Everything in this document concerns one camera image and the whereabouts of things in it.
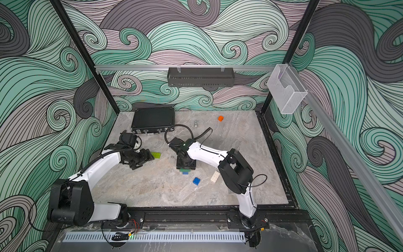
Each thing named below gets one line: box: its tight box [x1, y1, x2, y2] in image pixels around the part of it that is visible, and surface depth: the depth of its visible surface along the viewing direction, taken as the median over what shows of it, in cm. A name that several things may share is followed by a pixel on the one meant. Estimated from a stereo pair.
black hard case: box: [131, 106, 176, 134], surface depth 113 cm
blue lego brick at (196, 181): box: [192, 176, 201, 186], surface depth 87 cm
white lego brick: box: [210, 170, 221, 183], surface depth 87 cm
